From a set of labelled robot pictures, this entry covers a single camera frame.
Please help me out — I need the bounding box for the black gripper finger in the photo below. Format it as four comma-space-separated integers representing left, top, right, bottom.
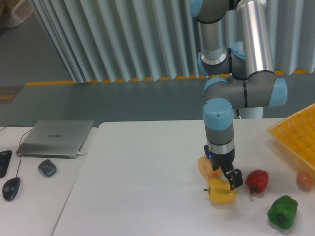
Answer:
220, 167, 231, 183
228, 169, 243, 190

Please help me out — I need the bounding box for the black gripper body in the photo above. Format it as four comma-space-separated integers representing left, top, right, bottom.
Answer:
204, 145, 235, 173

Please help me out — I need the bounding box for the yellow bell pepper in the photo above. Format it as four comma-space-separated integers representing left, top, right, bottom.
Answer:
204, 177, 237, 204

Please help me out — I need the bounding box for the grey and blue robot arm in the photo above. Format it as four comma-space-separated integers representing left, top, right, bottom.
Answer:
190, 0, 287, 190

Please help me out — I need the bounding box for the red bell pepper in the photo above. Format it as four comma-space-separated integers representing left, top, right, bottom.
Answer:
245, 170, 269, 194

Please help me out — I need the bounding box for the green bell pepper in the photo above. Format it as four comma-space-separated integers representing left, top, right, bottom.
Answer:
267, 195, 298, 230

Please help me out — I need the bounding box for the orange toy sandwich wedge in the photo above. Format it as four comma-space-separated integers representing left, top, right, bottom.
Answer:
198, 155, 222, 182

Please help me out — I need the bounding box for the brown egg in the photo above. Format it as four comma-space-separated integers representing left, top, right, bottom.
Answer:
296, 171, 313, 192

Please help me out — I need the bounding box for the yellow plastic basket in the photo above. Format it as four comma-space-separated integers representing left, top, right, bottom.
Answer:
267, 104, 315, 175

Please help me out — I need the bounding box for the white folding partition screen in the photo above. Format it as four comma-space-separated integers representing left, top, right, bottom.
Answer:
31, 0, 315, 83

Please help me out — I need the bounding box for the black earbuds case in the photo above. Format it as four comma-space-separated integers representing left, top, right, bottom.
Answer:
38, 159, 57, 177

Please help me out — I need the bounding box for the silver closed laptop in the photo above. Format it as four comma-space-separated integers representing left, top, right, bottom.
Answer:
16, 120, 94, 159

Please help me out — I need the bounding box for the black computer mouse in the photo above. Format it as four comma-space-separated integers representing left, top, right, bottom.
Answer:
2, 177, 21, 202

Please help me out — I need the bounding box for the black keyboard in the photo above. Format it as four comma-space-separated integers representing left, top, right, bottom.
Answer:
0, 150, 12, 178

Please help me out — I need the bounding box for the black mouse cable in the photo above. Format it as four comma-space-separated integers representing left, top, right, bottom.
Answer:
0, 125, 34, 178

